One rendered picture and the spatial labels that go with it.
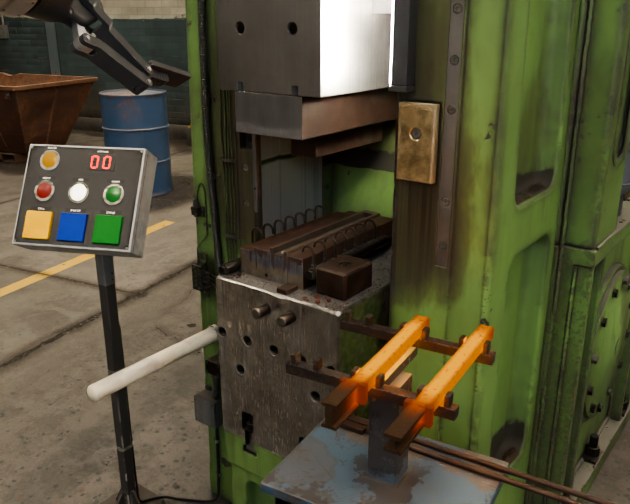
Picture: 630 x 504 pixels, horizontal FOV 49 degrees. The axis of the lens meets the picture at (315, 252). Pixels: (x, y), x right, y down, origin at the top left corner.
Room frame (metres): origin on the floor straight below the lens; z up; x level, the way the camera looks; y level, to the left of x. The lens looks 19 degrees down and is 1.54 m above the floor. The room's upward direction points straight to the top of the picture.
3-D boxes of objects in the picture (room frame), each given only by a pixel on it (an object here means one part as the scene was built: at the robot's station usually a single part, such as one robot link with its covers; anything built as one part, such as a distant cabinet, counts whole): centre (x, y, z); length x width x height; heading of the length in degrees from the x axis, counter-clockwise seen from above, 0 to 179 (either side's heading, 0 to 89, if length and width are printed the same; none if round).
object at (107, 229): (1.70, 0.53, 1.01); 0.07 x 0.05 x 0.07; 78
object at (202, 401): (1.89, 0.33, 0.36); 0.09 x 0.07 x 0.12; 53
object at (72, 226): (1.72, 0.63, 1.01); 0.07 x 0.05 x 0.07; 78
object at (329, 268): (1.52, -0.07, 0.95); 0.12 x 0.08 x 0.06; 143
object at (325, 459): (1.13, -0.14, 0.68); 0.40 x 0.30 x 0.02; 60
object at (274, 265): (1.74, -0.02, 0.96); 0.42 x 0.20 x 0.09; 143
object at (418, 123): (1.49, -0.22, 1.27); 0.09 x 0.02 x 0.17; 53
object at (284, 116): (1.74, -0.02, 1.32); 0.42 x 0.20 x 0.10; 143
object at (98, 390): (1.71, 0.44, 0.62); 0.44 x 0.05 x 0.05; 143
